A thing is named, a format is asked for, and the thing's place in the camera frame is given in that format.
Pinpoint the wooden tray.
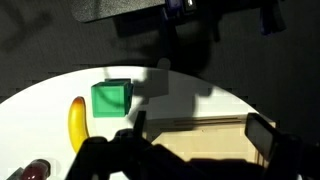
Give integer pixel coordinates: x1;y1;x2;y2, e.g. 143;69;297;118
146;114;278;168

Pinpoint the dark perforated mounting plate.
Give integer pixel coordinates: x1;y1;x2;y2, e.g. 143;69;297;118
71;0;278;24

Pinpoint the yellow banana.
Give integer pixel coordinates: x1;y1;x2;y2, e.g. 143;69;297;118
67;96;91;155

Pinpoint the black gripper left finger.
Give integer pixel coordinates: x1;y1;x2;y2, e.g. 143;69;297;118
133;110;148;138

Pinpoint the green block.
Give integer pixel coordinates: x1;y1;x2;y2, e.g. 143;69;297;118
90;78;135;119

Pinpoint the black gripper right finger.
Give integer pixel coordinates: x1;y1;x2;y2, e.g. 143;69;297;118
244;112;278;162

